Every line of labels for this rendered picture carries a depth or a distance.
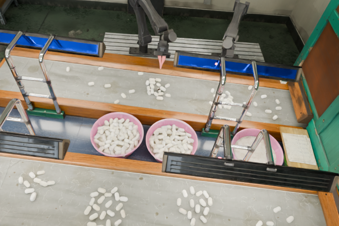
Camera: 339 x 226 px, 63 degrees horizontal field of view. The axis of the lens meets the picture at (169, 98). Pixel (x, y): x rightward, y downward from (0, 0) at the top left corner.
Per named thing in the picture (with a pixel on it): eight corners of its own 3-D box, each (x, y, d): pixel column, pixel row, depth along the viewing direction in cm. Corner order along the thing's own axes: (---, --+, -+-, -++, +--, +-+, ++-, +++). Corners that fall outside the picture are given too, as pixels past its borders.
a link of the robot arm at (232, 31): (237, 39, 162) (251, -4, 170) (222, 34, 164) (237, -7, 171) (234, 48, 174) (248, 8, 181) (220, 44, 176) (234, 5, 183)
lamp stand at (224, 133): (200, 170, 140) (220, 118, 106) (239, 175, 140) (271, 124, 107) (200, 208, 128) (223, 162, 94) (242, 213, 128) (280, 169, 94)
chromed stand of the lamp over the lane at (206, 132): (201, 110, 166) (217, 52, 133) (233, 114, 167) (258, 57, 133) (201, 136, 154) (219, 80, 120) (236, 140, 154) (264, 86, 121)
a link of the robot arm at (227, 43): (233, 50, 157) (240, 30, 156) (219, 46, 158) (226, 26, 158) (232, 54, 168) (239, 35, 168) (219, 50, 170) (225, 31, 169)
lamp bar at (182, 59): (174, 56, 140) (175, 45, 135) (294, 71, 141) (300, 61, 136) (172, 67, 135) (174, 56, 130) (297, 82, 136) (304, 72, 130)
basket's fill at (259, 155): (230, 137, 154) (232, 132, 150) (269, 143, 154) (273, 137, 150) (232, 175, 139) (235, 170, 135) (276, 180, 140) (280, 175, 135)
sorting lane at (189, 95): (10, 57, 174) (8, 55, 173) (291, 93, 177) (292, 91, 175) (-15, 92, 155) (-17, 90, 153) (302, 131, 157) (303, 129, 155)
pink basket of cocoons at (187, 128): (140, 133, 152) (140, 123, 144) (185, 124, 158) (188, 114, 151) (152, 177, 135) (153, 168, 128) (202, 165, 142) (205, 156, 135)
